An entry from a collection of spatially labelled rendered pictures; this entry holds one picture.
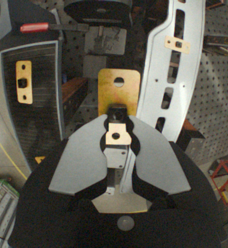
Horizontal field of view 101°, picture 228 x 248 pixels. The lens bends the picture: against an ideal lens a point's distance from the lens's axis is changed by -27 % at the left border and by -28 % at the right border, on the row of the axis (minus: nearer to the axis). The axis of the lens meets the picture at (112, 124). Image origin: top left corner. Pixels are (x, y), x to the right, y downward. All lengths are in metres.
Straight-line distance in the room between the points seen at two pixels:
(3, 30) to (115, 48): 0.30
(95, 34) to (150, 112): 0.28
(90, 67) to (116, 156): 0.23
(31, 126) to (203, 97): 0.87
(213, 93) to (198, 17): 0.58
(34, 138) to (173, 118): 0.42
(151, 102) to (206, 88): 0.54
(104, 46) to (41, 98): 0.17
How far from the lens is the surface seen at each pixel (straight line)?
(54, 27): 0.29
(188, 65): 0.43
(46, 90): 0.25
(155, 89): 0.40
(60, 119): 0.25
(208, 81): 0.88
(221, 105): 1.05
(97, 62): 0.27
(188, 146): 0.53
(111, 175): 0.61
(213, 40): 0.48
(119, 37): 0.29
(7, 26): 0.40
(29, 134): 0.32
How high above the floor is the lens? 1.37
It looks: 60 degrees down
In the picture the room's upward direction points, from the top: 177 degrees counter-clockwise
